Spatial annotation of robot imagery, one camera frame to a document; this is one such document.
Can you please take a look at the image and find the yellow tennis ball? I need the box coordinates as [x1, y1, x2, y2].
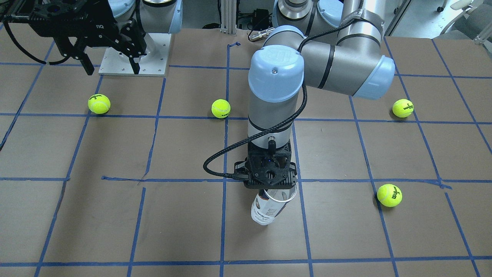
[377, 184, 402, 207]
[211, 99, 231, 119]
[88, 93, 111, 114]
[392, 99, 414, 118]

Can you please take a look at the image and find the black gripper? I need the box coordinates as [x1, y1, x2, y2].
[234, 143, 297, 190]
[2, 0, 146, 76]

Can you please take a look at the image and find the aluminium frame post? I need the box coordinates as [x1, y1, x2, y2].
[218, 0, 238, 36]

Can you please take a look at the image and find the silver metal connector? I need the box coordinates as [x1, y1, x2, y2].
[248, 27, 276, 42]

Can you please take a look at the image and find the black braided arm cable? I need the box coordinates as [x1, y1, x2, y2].
[203, 17, 364, 180]

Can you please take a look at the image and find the yellow tennis ball centre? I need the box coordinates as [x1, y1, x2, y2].
[211, 99, 231, 119]

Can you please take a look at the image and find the white tennis ball can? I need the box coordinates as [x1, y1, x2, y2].
[251, 184, 299, 226]

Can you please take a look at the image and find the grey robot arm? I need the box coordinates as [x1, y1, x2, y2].
[232, 0, 395, 190]
[1, 0, 183, 75]

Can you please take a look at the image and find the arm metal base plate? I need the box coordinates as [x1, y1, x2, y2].
[98, 33, 172, 77]

